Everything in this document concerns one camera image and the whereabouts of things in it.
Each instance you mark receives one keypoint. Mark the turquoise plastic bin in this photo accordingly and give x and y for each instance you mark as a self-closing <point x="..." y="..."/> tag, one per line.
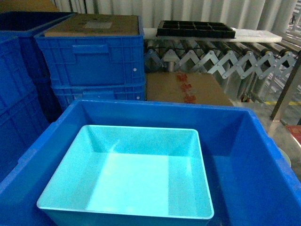
<point x="130" y="176"/>

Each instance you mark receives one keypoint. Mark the blue crate left stack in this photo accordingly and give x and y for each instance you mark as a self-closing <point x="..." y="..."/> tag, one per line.
<point x="21" y="118"/>

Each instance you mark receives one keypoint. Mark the brown cardboard box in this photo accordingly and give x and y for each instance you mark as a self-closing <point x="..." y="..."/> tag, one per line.
<point x="188" y="88"/>

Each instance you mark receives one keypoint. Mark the blue crate with cardboard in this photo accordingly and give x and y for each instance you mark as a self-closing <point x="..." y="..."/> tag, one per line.
<point x="94" y="61"/>

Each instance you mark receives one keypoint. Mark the blue crate under cardboard crate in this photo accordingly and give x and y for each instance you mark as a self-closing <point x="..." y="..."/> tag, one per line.
<point x="67" y="94"/>

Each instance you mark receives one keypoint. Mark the black compartment tray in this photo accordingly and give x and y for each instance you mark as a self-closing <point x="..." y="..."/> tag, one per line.
<point x="195" y="29"/>

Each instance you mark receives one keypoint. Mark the expandable roller conveyor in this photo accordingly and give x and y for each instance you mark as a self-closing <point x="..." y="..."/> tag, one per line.
<point x="248" y="71"/>

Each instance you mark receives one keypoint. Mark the brown cardboard sheet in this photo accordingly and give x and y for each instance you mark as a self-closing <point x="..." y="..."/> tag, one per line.
<point x="90" y="25"/>

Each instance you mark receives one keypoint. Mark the white foam board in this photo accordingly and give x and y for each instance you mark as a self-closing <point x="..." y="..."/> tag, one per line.
<point x="241" y="35"/>

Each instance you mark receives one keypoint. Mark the large blue crate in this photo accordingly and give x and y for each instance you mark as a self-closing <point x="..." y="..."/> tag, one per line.
<point x="251" y="182"/>

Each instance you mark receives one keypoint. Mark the dark blue crate far left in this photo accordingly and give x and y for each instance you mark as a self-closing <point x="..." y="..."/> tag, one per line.
<point x="25" y="25"/>

